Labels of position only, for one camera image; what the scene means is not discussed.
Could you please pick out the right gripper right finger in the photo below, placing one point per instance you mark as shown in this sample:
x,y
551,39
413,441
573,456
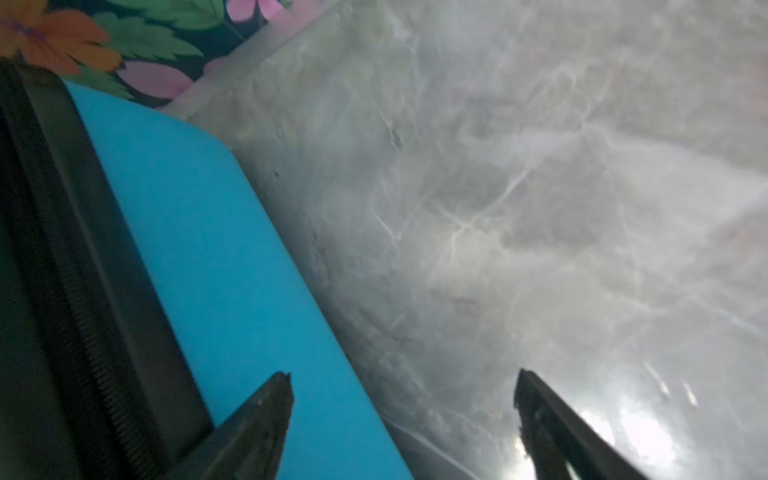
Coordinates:
x,y
559,442

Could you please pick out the blue suitcase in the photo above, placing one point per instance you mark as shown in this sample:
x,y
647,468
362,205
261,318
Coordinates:
x,y
146,295

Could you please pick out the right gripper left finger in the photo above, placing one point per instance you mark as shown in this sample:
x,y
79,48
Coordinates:
x,y
250,443

